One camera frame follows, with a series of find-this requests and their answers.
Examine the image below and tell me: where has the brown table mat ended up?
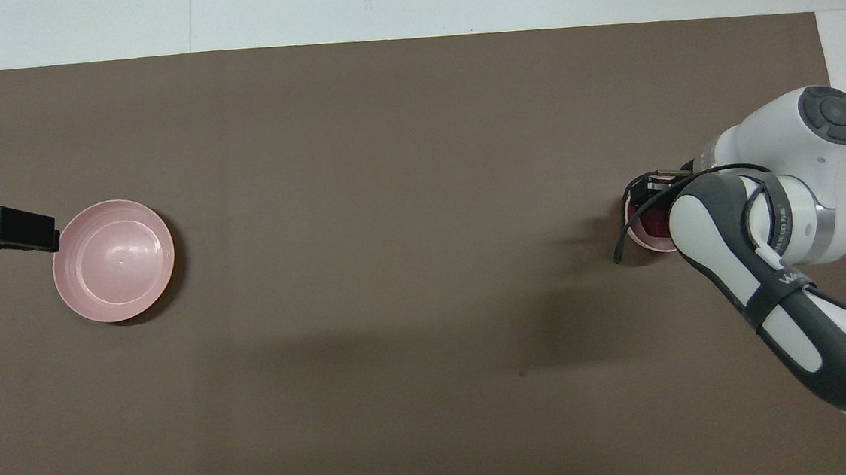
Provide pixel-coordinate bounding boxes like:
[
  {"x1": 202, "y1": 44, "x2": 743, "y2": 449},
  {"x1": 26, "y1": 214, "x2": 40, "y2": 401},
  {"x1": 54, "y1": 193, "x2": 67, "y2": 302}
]
[{"x1": 0, "y1": 2, "x2": 846, "y2": 475}]

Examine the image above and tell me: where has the pink plate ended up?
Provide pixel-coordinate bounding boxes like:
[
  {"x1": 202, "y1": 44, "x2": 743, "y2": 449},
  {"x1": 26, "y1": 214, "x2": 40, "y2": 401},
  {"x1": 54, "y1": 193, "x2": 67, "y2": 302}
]
[{"x1": 47, "y1": 196, "x2": 181, "y2": 327}]

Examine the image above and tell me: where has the pink bowl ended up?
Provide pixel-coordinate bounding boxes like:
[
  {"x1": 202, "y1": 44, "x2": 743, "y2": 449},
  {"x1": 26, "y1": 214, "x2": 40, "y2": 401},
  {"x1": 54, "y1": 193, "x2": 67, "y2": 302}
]
[{"x1": 621, "y1": 186, "x2": 680, "y2": 257}]

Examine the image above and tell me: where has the dark red apple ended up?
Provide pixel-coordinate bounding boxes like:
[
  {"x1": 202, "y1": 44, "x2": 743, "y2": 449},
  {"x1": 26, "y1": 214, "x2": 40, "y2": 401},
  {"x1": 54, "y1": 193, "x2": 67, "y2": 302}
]
[{"x1": 641, "y1": 205, "x2": 674, "y2": 242}]

